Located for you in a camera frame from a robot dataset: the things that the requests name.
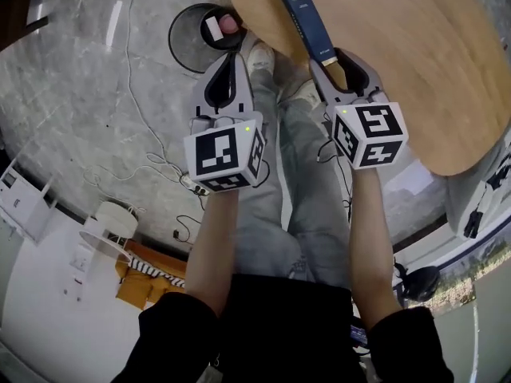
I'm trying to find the person's right forearm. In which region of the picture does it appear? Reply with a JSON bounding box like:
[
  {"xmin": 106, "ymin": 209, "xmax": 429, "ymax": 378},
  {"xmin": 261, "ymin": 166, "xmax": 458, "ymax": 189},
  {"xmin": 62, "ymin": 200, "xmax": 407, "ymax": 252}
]
[{"xmin": 348, "ymin": 164, "xmax": 405, "ymax": 331}]

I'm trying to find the person's left leg in jeans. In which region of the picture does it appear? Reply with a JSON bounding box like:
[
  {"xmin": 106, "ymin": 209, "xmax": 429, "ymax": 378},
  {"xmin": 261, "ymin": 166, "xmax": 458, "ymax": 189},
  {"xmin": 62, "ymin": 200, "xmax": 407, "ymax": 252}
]
[{"xmin": 234, "ymin": 65, "xmax": 305, "ymax": 285}]

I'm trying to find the orange cushion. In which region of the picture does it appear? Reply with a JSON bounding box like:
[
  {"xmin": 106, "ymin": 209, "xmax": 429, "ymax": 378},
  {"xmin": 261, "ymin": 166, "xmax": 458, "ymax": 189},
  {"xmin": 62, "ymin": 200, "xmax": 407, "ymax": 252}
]
[{"xmin": 114, "ymin": 240, "xmax": 188, "ymax": 311}]

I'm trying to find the dark blue box trash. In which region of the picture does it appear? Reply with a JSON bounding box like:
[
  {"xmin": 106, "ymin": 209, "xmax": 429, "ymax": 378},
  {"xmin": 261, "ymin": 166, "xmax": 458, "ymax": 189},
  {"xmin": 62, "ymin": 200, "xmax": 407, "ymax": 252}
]
[{"xmin": 272, "ymin": 0, "xmax": 337, "ymax": 65}]

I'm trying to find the person's black shirt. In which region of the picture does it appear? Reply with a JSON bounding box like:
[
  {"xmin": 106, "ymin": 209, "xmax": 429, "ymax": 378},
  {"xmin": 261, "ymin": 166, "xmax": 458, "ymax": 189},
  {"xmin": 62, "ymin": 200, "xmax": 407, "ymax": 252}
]
[{"xmin": 114, "ymin": 272, "xmax": 457, "ymax": 383}]

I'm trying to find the white power strip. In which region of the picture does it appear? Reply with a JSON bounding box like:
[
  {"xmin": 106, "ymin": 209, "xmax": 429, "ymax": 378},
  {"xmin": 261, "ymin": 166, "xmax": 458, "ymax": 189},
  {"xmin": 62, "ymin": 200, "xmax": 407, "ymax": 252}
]
[{"xmin": 180, "ymin": 173, "xmax": 211, "ymax": 197}]

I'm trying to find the white round side table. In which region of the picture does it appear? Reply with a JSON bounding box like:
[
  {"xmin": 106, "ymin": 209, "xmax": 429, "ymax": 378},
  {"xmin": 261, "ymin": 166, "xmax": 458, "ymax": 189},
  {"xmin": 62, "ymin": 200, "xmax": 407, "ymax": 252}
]
[{"xmin": 77, "ymin": 200, "xmax": 140, "ymax": 263}]

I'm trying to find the white cable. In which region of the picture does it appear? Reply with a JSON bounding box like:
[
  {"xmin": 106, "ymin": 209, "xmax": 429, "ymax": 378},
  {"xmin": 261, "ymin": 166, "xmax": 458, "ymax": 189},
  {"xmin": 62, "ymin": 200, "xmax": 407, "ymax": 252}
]
[{"xmin": 82, "ymin": 0, "xmax": 192, "ymax": 187}]

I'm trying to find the person's right leg in jeans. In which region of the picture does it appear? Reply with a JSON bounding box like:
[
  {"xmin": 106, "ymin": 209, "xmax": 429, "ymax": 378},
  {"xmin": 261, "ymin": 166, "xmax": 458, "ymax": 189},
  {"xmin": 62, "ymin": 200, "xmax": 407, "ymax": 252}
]
[{"xmin": 278, "ymin": 93, "xmax": 357, "ymax": 291}]

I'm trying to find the person's white shoe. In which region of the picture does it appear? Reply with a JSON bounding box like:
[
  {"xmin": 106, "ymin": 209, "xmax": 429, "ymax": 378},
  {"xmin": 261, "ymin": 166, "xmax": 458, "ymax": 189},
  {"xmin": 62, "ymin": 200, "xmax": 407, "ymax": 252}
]
[
  {"xmin": 244, "ymin": 40, "xmax": 277, "ymax": 76},
  {"xmin": 278, "ymin": 79, "xmax": 321, "ymax": 108}
]

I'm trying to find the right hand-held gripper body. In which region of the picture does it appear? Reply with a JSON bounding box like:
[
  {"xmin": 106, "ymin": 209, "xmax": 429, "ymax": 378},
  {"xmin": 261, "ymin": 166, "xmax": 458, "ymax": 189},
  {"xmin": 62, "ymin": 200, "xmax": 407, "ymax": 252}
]
[{"xmin": 324, "ymin": 89, "xmax": 409, "ymax": 172}]

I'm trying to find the black and white striped cloth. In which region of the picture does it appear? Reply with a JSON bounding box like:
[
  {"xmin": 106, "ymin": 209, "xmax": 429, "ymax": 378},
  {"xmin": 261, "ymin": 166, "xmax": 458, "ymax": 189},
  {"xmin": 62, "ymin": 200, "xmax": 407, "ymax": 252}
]
[{"xmin": 126, "ymin": 255, "xmax": 188, "ymax": 289}]

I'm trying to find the white paper trash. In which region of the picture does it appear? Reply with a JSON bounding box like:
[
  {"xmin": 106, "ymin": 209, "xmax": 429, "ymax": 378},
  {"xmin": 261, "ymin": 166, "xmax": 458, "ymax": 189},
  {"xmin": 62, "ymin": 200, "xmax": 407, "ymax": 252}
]
[{"xmin": 204, "ymin": 15, "xmax": 225, "ymax": 41}]

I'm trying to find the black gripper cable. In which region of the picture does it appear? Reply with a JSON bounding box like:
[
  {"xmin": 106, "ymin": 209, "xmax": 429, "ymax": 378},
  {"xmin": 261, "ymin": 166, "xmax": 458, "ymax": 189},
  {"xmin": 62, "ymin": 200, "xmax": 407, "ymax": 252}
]
[{"xmin": 316, "ymin": 141, "xmax": 355, "ymax": 231}]

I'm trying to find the person's left white shoe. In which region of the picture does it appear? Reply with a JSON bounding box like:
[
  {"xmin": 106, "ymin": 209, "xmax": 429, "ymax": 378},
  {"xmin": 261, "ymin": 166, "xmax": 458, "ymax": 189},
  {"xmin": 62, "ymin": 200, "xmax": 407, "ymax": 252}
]
[{"xmin": 244, "ymin": 40, "xmax": 277, "ymax": 76}]

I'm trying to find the white bag with black straps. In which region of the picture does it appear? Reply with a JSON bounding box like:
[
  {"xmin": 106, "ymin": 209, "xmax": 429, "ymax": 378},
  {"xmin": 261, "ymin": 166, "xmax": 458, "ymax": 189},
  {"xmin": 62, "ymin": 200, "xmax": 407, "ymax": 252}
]
[{"xmin": 444, "ymin": 125, "xmax": 511, "ymax": 242}]

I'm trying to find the white cabinet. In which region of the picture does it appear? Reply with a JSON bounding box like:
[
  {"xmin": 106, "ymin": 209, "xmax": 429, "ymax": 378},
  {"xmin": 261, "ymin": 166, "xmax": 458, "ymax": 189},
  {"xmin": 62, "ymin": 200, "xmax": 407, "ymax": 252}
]
[{"xmin": 0, "ymin": 158, "xmax": 57, "ymax": 243}]

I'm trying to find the black round trash bin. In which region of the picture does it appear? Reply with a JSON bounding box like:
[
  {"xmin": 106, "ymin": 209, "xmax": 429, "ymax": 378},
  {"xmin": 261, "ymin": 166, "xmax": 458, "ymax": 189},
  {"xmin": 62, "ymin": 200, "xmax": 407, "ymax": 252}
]
[{"xmin": 168, "ymin": 2, "xmax": 247, "ymax": 74}]

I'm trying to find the thin black cable with plug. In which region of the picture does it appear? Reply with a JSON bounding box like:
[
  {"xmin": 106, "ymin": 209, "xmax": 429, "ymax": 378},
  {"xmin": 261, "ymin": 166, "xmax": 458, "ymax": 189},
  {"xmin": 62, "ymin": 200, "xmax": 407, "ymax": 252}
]
[{"xmin": 172, "ymin": 214, "xmax": 205, "ymax": 245}]

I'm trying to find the person's right white shoe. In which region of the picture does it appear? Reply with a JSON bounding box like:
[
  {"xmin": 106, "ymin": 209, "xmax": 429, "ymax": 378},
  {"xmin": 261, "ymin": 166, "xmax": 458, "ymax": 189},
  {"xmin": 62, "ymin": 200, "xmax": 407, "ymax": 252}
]
[{"xmin": 278, "ymin": 79, "xmax": 321, "ymax": 108}]

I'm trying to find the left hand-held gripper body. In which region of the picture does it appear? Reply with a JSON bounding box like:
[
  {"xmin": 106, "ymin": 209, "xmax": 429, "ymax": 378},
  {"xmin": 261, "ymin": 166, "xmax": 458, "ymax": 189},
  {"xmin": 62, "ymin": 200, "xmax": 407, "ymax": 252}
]
[{"xmin": 183, "ymin": 109, "xmax": 271, "ymax": 194}]

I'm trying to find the black helmet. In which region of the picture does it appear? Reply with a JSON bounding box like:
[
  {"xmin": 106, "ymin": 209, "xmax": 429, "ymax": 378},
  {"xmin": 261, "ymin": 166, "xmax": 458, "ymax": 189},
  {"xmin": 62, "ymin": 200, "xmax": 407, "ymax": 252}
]
[{"xmin": 392, "ymin": 256, "xmax": 442, "ymax": 307}]

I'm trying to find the landscape print mat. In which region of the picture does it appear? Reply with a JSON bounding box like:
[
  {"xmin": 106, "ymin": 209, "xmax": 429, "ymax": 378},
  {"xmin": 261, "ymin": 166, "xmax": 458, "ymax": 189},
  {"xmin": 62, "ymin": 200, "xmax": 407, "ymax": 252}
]
[{"xmin": 398, "ymin": 237, "xmax": 511, "ymax": 315}]

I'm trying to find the person's leg in jeans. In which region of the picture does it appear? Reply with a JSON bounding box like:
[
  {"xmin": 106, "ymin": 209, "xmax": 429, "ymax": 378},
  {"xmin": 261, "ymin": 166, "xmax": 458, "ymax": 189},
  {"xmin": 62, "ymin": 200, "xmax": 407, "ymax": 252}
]
[
  {"xmin": 278, "ymin": 93, "xmax": 357, "ymax": 291},
  {"xmin": 234, "ymin": 65, "xmax": 305, "ymax": 285}
]

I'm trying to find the person's left forearm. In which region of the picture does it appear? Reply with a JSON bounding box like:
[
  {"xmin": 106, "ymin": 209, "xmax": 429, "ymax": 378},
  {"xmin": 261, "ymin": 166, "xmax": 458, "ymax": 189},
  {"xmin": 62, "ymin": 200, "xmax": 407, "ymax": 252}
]
[{"xmin": 184, "ymin": 184, "xmax": 242, "ymax": 318}]

